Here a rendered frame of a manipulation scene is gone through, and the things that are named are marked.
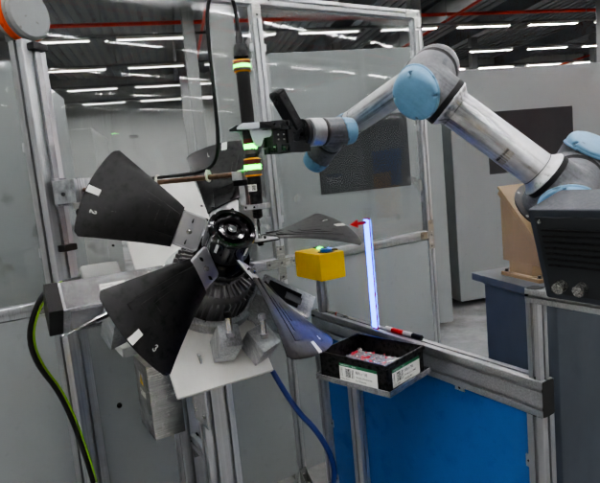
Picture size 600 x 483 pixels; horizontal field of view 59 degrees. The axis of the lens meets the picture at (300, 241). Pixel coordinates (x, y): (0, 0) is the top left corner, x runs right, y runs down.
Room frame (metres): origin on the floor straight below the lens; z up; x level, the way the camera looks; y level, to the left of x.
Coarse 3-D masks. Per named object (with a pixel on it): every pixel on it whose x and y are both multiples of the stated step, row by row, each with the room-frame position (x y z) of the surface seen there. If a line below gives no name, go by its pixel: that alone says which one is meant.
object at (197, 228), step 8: (184, 216) 1.29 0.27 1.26; (192, 216) 1.29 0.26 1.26; (184, 224) 1.29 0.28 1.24; (192, 224) 1.29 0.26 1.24; (200, 224) 1.29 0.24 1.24; (176, 232) 1.29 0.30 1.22; (184, 232) 1.29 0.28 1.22; (192, 232) 1.29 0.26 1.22; (200, 232) 1.29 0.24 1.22; (176, 240) 1.29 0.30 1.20; (184, 240) 1.29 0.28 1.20; (192, 240) 1.29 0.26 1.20; (184, 248) 1.29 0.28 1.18; (192, 248) 1.29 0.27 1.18
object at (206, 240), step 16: (208, 224) 1.24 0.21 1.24; (224, 224) 1.27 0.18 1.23; (240, 224) 1.27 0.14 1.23; (208, 240) 1.24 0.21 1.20; (224, 240) 1.23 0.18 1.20; (240, 240) 1.25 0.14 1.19; (224, 256) 1.24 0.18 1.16; (240, 256) 1.25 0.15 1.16; (224, 272) 1.29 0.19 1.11; (240, 272) 1.31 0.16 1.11
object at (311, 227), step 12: (312, 216) 1.53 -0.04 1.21; (324, 216) 1.53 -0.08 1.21; (288, 228) 1.43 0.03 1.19; (300, 228) 1.41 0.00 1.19; (312, 228) 1.40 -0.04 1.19; (324, 228) 1.41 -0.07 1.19; (336, 228) 1.43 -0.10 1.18; (348, 228) 1.44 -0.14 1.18; (336, 240) 1.35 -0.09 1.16; (348, 240) 1.36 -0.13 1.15
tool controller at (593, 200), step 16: (560, 192) 1.04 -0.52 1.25; (576, 192) 1.01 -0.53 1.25; (592, 192) 0.98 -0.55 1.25; (544, 208) 0.98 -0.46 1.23; (560, 208) 0.95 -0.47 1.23; (576, 208) 0.92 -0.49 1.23; (592, 208) 0.90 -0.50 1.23; (544, 224) 0.98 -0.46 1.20; (560, 224) 0.95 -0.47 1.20; (576, 224) 0.92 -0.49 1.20; (592, 224) 0.90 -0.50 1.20; (544, 240) 0.99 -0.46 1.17; (560, 240) 0.96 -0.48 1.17; (576, 240) 0.93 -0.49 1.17; (592, 240) 0.91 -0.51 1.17; (544, 256) 1.00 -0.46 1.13; (560, 256) 0.97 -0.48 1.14; (576, 256) 0.94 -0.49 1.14; (592, 256) 0.91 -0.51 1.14; (544, 272) 1.01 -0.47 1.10; (560, 272) 0.98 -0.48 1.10; (576, 272) 0.95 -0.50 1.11; (592, 272) 0.92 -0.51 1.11; (560, 288) 0.97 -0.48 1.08; (576, 288) 0.94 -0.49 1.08; (592, 288) 0.93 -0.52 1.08; (592, 304) 0.95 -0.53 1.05
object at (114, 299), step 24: (192, 264) 1.19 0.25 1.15; (120, 288) 1.06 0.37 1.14; (144, 288) 1.09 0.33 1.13; (168, 288) 1.13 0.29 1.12; (192, 288) 1.18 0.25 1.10; (120, 312) 1.04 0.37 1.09; (144, 312) 1.07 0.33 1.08; (168, 312) 1.11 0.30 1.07; (192, 312) 1.17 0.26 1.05; (144, 336) 1.06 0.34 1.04; (168, 336) 1.10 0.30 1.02; (168, 360) 1.09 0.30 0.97
